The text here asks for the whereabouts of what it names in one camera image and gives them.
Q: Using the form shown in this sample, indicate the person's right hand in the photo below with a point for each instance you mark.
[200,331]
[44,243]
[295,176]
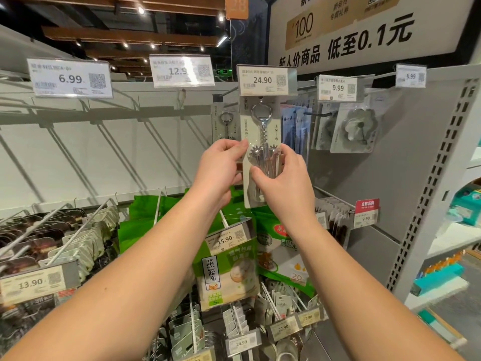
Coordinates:
[291,191]

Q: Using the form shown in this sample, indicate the person's left hand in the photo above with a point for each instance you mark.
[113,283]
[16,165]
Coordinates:
[214,172]

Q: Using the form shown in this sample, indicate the person's left thumb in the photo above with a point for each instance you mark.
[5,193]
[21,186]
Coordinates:
[236,178]

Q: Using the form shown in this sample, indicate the person's right thumb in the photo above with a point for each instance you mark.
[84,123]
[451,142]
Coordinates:
[261,177]

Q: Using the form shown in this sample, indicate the carded metal wing corkscrew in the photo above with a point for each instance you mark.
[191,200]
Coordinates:
[263,120]

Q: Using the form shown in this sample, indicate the person's left forearm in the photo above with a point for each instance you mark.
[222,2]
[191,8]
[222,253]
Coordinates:
[124,281]

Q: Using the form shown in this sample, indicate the person's right forearm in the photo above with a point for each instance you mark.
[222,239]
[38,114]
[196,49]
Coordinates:
[349,289]

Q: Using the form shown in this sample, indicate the row of blue packets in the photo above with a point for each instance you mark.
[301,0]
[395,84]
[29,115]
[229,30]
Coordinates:
[297,131]

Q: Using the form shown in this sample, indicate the row of brown carded packets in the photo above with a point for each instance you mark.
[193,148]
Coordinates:
[336,221]

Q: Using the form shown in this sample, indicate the green white bag, red label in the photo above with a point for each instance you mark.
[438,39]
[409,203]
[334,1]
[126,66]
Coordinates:
[285,263]

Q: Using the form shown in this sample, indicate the green steamer cloth packet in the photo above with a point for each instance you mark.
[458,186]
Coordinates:
[225,274]

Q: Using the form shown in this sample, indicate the row of plain green packets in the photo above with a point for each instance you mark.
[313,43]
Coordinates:
[146,221]

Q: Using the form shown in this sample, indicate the red-topped price tag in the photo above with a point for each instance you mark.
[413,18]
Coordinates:
[366,216]

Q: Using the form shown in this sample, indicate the large white price tag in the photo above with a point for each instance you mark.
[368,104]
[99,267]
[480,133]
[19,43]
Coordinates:
[69,78]
[33,283]
[182,71]

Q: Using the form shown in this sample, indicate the row of white carded tools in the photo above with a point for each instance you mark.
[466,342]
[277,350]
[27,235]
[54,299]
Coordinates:
[276,296]

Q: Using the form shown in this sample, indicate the row of small white packets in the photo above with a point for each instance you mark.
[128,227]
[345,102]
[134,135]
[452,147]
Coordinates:
[235,321]

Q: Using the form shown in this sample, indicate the small white price tag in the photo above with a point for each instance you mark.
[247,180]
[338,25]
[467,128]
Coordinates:
[242,342]
[283,327]
[310,318]
[410,76]
[199,356]

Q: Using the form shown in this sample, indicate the row of grey carded packets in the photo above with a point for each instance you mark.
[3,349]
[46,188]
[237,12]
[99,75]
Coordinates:
[186,330]

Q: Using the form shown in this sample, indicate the grey perforated shelf upright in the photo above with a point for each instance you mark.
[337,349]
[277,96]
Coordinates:
[432,176]

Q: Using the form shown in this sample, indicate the orange aisle sign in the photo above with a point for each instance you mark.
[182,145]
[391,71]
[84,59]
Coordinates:
[236,7]

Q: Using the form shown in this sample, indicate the large white promotion sign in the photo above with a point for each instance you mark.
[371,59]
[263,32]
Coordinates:
[368,30]

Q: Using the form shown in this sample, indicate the row of dark carded packets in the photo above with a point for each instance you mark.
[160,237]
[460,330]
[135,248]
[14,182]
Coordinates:
[45,236]

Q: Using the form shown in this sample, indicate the long teal box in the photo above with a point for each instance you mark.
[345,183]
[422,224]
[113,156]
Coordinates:
[437,280]

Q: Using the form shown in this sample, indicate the teal boxes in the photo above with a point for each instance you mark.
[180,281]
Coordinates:
[468,206]

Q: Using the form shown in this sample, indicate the empty metal hook rail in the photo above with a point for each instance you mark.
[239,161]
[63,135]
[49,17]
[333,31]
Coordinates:
[94,112]

